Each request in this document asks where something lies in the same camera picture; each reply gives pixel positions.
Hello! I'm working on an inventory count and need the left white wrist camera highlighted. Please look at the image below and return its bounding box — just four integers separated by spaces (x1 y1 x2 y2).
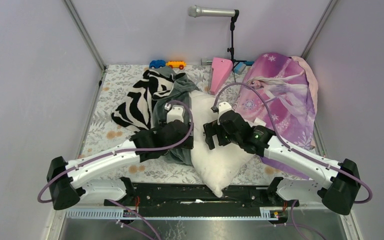
164 103 185 124

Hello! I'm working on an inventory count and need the floral table cloth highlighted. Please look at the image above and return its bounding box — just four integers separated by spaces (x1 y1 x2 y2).
74 64 325 187

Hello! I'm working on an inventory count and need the grey plush pillowcase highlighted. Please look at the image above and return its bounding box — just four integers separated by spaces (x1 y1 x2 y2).
111 66 200 167

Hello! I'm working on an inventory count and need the blue toy car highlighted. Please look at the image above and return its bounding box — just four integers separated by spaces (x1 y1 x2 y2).
148 59 166 69

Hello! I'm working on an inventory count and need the black microphone stand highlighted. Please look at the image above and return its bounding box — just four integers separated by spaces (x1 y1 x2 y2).
227 9 245 82

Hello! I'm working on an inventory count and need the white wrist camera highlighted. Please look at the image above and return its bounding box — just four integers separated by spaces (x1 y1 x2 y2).
164 103 185 124
211 101 232 116

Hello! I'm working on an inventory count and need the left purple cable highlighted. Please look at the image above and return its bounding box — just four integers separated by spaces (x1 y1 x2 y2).
36 99 195 240

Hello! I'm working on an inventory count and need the purple cable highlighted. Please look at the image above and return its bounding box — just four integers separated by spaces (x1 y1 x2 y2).
211 82 374 240
36 99 195 240

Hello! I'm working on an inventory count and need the pink wedge block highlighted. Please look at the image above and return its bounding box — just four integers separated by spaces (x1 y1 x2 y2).
208 57 233 95

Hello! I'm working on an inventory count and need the orange toy car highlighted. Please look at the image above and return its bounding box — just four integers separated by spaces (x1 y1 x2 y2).
166 61 187 70

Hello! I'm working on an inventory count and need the purple princess print blanket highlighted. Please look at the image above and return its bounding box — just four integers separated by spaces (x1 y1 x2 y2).
233 52 319 180

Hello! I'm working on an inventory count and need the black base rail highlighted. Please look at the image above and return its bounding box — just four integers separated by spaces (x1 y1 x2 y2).
104 182 293 220

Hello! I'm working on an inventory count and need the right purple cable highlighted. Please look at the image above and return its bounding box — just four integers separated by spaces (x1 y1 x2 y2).
211 82 374 240

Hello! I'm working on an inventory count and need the white pillow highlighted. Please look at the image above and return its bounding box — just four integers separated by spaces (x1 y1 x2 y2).
188 90 256 199

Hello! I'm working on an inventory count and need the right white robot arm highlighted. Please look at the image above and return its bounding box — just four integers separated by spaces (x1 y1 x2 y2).
203 110 362 216

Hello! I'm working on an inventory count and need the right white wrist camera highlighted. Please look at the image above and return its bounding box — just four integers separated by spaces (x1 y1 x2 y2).
211 101 232 116

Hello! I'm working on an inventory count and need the silver microphone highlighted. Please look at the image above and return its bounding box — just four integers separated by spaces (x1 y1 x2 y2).
187 5 239 18

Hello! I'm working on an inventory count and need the light blue small box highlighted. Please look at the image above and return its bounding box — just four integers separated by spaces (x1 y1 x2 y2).
233 62 247 75

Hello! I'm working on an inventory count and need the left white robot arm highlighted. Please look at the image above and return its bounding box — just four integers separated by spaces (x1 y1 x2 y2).
44 120 194 210

